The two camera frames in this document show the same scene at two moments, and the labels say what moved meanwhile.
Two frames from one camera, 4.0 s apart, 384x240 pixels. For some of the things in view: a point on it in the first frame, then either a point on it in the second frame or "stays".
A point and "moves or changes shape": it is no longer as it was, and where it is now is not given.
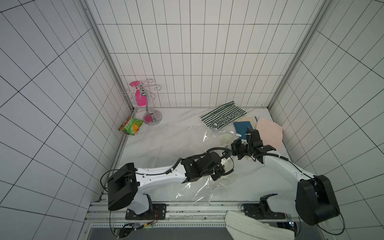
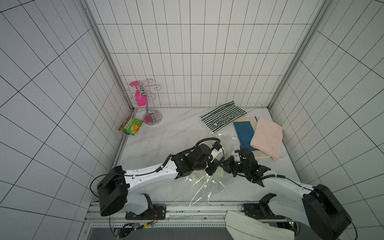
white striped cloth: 240,226 stays
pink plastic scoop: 141,100 stays
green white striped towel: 221,115 stays
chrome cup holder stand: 144,88 stays
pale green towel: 225,139 moves or changes shape
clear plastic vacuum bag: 208,190 moves or changes shape
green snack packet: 130,126 stays
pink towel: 270,132 stays
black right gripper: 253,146 to 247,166
